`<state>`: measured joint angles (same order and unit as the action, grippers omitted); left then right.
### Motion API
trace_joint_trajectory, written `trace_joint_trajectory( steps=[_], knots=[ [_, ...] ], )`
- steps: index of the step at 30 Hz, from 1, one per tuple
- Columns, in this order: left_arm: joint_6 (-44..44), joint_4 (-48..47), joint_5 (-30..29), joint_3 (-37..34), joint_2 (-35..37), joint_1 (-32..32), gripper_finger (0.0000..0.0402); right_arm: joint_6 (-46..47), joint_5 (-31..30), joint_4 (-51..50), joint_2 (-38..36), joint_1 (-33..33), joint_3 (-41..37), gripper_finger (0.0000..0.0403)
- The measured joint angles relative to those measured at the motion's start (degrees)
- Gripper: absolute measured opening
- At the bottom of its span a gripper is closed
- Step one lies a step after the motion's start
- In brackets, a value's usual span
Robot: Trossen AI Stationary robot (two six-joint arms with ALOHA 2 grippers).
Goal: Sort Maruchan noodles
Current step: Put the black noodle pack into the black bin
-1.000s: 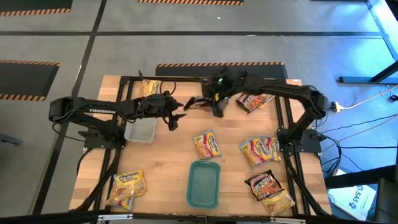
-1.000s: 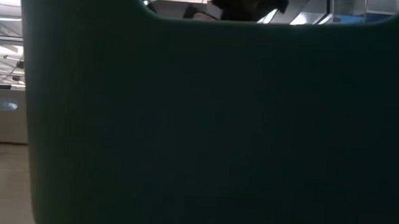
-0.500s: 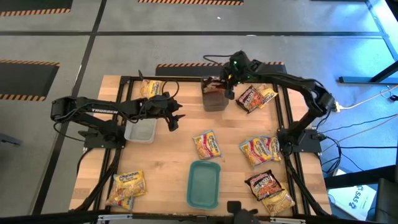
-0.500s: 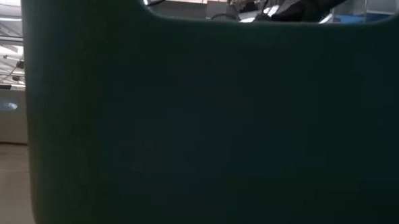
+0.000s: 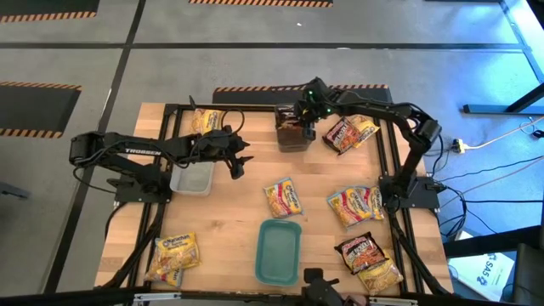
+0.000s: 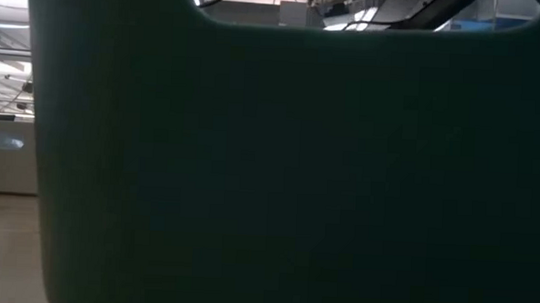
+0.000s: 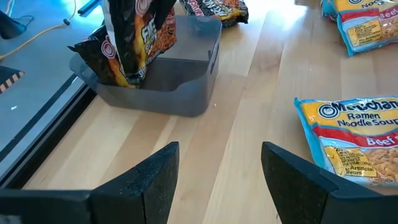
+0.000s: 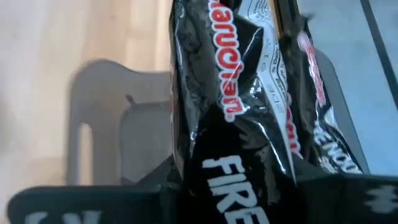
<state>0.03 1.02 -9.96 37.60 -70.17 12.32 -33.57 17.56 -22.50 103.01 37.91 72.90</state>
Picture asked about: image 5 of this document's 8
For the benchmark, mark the teal plastic bin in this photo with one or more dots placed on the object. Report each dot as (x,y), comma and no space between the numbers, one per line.
(278,255)

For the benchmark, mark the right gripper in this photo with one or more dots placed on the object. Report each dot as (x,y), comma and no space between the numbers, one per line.
(314,102)

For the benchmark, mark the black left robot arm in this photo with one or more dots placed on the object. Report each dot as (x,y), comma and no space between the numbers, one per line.
(142,151)

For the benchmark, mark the white yellow power strip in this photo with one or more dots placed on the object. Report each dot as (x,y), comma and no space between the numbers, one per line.
(458,145)

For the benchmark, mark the white printed cardboard box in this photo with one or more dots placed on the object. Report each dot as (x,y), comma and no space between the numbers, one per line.
(480,276)

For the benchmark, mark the black hazard-striped floor mat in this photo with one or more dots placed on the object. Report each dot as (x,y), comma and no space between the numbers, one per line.
(34,110)
(42,6)
(255,97)
(255,2)

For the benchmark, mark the yellow blue Maruchan ramen packet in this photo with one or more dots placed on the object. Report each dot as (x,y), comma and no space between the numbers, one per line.
(376,202)
(166,278)
(348,208)
(284,200)

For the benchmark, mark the white plastic bin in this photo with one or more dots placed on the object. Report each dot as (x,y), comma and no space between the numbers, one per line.
(191,180)

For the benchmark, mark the black aluminium crossbeam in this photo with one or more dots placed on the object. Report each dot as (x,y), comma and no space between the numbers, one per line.
(64,297)

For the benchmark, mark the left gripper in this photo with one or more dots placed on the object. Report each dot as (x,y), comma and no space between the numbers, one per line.
(219,146)

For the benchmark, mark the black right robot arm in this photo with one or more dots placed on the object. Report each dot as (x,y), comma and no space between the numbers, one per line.
(382,111)

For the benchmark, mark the black Maruchan ramen packet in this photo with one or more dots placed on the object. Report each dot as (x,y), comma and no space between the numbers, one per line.
(342,136)
(289,127)
(361,253)

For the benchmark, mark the grey stand foot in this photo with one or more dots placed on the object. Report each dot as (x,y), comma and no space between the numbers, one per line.
(13,190)

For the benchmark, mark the dark transparent plastic bin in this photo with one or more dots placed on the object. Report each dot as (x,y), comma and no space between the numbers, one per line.
(291,143)

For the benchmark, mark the small black plug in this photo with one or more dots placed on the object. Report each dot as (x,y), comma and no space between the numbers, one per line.
(538,134)

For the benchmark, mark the black aluminium table frame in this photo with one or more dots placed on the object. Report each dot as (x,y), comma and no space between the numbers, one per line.
(255,107)

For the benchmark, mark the black desk leg frame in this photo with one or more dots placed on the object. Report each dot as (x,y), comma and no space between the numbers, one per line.
(489,109)

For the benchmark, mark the black metal bar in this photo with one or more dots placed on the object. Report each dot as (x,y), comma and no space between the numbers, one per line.
(489,244)

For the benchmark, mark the silver metal bracket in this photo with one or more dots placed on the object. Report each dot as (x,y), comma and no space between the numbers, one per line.
(157,296)
(393,302)

